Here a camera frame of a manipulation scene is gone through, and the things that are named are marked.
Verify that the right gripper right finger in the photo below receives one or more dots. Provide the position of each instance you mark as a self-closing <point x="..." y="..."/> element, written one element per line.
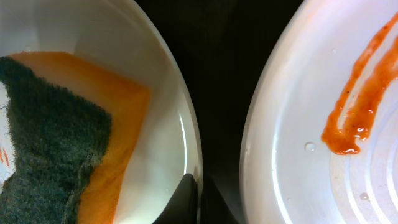
<point x="214" y="209"/>

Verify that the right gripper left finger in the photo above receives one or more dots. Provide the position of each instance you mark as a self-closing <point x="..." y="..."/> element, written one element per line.
<point x="182" y="206"/>

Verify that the green orange sponge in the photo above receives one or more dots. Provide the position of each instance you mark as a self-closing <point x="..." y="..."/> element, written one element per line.
<point x="73" y="127"/>

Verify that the white plate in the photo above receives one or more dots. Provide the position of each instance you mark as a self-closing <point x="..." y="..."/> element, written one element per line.
<point x="287" y="174"/>
<point x="118" y="35"/>

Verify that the dark brown serving tray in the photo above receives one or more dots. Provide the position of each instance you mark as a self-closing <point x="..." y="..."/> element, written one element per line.
<point x="221" y="48"/>

